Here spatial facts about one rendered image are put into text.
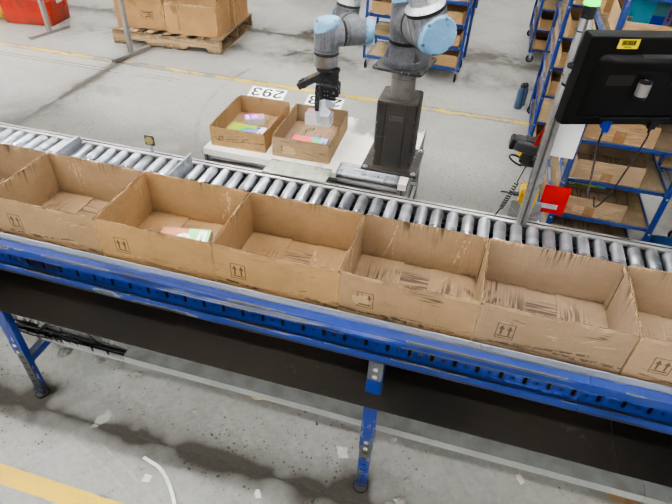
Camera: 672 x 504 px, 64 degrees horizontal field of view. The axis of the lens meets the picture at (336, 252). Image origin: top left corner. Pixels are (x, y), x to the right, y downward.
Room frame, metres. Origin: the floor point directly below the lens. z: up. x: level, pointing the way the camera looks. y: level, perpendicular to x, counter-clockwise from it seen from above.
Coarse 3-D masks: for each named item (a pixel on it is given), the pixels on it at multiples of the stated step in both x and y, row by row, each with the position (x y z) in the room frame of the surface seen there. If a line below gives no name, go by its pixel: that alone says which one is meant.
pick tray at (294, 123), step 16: (304, 112) 2.60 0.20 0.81; (336, 112) 2.56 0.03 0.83; (288, 128) 2.47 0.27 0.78; (304, 128) 2.52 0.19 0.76; (320, 128) 2.52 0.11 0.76; (336, 128) 2.53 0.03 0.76; (272, 144) 2.24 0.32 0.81; (288, 144) 2.22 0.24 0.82; (304, 144) 2.21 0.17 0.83; (320, 144) 2.19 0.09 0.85; (336, 144) 2.31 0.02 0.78; (320, 160) 2.19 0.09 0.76
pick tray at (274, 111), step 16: (240, 96) 2.68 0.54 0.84; (224, 112) 2.49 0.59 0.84; (240, 112) 2.67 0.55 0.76; (256, 112) 2.66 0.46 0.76; (272, 112) 2.64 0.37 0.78; (288, 112) 2.60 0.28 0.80; (224, 128) 2.30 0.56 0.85; (272, 128) 2.36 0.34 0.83; (224, 144) 2.30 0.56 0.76; (240, 144) 2.28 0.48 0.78; (256, 144) 2.26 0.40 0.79
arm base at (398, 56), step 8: (392, 48) 2.20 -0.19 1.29; (400, 48) 2.18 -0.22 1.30; (408, 48) 2.17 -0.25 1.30; (416, 48) 2.18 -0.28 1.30; (384, 56) 2.23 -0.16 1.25; (392, 56) 2.19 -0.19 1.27; (400, 56) 2.17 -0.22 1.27; (408, 56) 2.16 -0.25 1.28; (416, 56) 2.17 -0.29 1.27; (424, 56) 2.20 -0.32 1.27; (392, 64) 2.17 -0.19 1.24; (400, 64) 2.16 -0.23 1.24; (408, 64) 2.15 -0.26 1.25; (416, 64) 2.16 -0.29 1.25; (424, 64) 2.19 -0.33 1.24
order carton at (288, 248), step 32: (256, 224) 1.47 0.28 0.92; (288, 224) 1.44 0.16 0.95; (320, 224) 1.41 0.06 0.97; (352, 224) 1.39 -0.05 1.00; (224, 256) 1.18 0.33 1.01; (256, 256) 1.16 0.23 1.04; (288, 256) 1.35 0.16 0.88; (320, 256) 1.35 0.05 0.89; (256, 288) 1.16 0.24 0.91; (288, 288) 1.14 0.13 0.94; (320, 288) 1.11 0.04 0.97
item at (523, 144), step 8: (512, 136) 1.89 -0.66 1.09; (520, 136) 1.88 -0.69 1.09; (528, 136) 1.89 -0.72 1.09; (512, 144) 1.86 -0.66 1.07; (520, 144) 1.85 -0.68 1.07; (528, 144) 1.84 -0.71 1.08; (520, 152) 1.87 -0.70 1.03; (528, 152) 1.84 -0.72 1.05; (536, 152) 1.83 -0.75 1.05; (520, 160) 1.85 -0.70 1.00; (528, 160) 1.85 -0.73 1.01
